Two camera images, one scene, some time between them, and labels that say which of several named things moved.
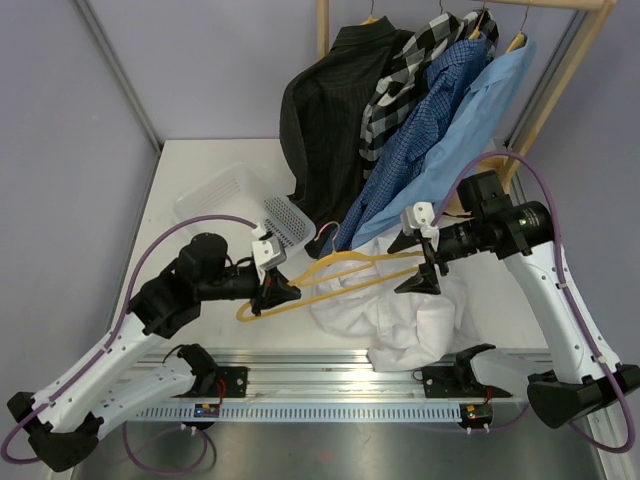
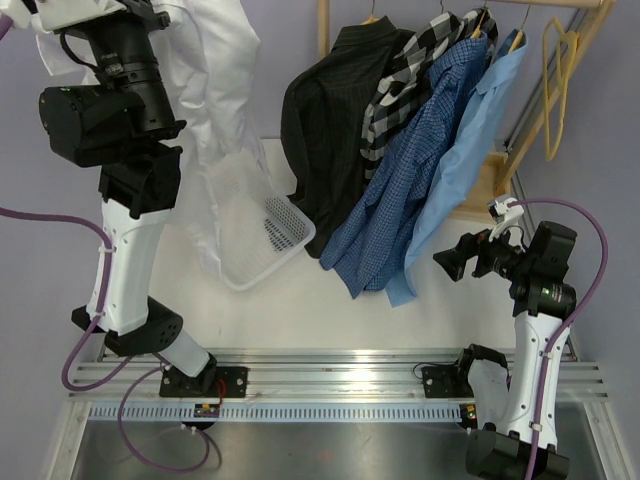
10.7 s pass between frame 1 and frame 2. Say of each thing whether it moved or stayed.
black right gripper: moved
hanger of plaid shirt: stayed
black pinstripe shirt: stayed
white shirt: moved
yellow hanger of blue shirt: stayed
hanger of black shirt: stayed
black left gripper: moved
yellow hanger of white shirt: moved
